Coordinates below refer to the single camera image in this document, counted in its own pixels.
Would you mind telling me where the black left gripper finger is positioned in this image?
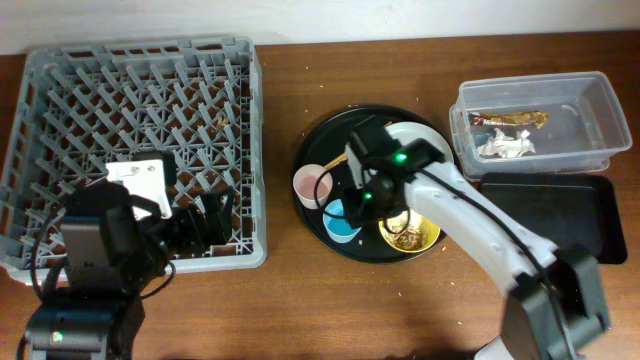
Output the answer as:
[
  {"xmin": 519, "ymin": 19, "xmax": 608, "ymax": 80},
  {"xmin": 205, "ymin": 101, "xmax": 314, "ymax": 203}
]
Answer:
[
  {"xmin": 200, "ymin": 192, "xmax": 223, "ymax": 245},
  {"xmin": 219, "ymin": 188, "xmax": 235, "ymax": 243}
]

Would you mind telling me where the wooden chopstick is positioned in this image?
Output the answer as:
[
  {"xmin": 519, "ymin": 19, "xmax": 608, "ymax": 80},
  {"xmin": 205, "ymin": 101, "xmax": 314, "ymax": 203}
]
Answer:
[{"xmin": 324, "ymin": 153, "xmax": 347, "ymax": 170}]

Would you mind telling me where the light blue plastic cup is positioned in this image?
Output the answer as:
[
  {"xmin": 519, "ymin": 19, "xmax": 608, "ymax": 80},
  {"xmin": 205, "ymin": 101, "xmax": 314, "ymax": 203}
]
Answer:
[{"xmin": 323, "ymin": 199, "xmax": 361, "ymax": 244}]

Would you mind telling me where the yellow bowl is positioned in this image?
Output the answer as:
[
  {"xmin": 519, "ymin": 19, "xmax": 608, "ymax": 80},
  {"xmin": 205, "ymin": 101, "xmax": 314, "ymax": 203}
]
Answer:
[{"xmin": 379, "ymin": 210, "xmax": 442, "ymax": 253}]

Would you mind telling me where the pink plastic cup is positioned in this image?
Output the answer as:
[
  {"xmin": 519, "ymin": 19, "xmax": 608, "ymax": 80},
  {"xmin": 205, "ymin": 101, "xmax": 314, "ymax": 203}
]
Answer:
[{"xmin": 292, "ymin": 164, "xmax": 333, "ymax": 210}]

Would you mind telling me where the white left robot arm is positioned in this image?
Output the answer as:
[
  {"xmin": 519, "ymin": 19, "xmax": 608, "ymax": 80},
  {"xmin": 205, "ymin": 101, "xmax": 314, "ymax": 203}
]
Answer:
[{"xmin": 16, "ymin": 182, "xmax": 234, "ymax": 359}]

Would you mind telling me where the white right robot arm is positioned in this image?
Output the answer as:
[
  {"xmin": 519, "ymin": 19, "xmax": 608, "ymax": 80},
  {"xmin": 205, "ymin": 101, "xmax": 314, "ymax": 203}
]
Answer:
[{"xmin": 343, "ymin": 139, "xmax": 610, "ymax": 359}]

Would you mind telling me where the grey plastic dishwasher rack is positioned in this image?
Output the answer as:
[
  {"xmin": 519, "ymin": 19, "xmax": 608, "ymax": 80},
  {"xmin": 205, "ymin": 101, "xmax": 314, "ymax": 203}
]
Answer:
[{"xmin": 1, "ymin": 37, "xmax": 267, "ymax": 285}]

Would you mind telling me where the clear plastic waste bin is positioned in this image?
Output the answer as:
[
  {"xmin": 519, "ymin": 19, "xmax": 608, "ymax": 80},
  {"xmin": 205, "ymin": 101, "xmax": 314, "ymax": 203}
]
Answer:
[{"xmin": 449, "ymin": 71, "xmax": 632, "ymax": 181}]

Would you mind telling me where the round black tray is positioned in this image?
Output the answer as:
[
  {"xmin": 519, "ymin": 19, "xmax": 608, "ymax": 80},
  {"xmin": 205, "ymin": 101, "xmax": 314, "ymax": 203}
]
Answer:
[{"xmin": 292, "ymin": 105, "xmax": 452, "ymax": 263}]

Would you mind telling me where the white round plate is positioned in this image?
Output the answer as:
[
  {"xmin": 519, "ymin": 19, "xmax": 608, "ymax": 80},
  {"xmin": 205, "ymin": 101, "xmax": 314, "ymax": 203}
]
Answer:
[{"xmin": 386, "ymin": 122, "xmax": 455, "ymax": 163}]

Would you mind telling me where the crumpled white paper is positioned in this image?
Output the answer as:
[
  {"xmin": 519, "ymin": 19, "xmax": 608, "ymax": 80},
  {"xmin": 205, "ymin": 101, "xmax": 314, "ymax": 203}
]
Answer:
[{"xmin": 476, "ymin": 128, "xmax": 536, "ymax": 159}]

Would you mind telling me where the gold foil wrapper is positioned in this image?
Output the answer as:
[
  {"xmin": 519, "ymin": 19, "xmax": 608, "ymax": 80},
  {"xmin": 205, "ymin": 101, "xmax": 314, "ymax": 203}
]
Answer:
[{"xmin": 468, "ymin": 111, "xmax": 551, "ymax": 129}]

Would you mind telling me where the black rectangular tray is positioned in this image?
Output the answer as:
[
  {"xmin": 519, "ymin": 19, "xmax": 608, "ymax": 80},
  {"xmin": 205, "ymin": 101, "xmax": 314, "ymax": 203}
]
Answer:
[{"xmin": 480, "ymin": 173, "xmax": 628, "ymax": 265}]

